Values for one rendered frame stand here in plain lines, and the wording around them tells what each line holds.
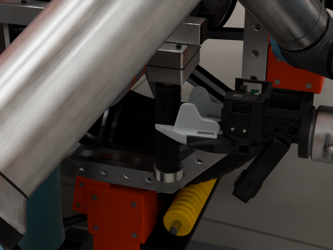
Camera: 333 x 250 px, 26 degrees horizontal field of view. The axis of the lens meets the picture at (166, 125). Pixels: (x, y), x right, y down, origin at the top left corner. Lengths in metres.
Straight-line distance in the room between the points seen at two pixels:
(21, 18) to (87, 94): 0.57
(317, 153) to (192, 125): 0.17
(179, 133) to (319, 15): 0.24
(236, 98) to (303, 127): 0.09
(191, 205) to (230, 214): 0.94
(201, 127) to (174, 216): 0.42
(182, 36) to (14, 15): 0.25
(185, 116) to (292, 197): 1.49
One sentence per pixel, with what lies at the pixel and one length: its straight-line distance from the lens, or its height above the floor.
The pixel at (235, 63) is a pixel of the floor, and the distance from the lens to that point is 3.46.
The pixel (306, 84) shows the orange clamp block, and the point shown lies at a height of 0.83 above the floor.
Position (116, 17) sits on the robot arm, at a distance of 0.52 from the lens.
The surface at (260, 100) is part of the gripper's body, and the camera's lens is 0.94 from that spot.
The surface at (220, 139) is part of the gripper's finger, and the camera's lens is 0.97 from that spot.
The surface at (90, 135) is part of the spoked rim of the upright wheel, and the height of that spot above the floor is 0.63.
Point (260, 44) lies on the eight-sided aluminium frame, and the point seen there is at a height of 0.89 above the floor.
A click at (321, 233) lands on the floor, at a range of 2.28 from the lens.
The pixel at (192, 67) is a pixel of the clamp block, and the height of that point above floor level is 0.91.
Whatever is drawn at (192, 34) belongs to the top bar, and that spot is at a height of 0.96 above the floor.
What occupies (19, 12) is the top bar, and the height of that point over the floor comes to 0.97.
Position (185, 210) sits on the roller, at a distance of 1.37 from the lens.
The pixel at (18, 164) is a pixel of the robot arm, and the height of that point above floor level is 1.05.
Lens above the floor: 1.30
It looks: 27 degrees down
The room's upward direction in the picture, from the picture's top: straight up
